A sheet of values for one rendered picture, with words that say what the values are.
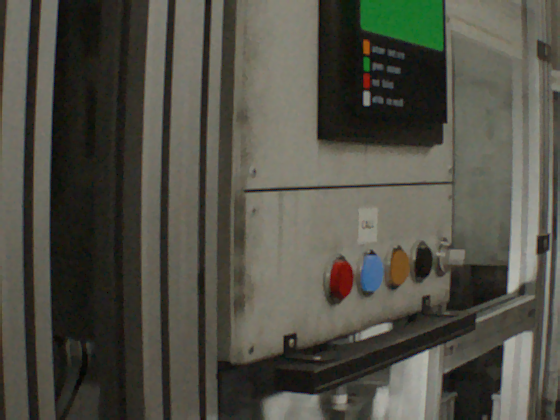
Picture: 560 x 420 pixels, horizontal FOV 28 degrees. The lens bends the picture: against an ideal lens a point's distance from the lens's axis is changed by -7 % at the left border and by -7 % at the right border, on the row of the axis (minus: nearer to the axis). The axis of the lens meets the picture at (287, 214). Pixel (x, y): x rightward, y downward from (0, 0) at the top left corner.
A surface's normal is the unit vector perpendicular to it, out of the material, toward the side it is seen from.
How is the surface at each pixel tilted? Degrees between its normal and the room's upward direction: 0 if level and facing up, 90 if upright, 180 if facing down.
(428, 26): 90
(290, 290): 90
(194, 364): 90
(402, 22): 90
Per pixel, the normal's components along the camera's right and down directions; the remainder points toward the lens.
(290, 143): 0.88, 0.04
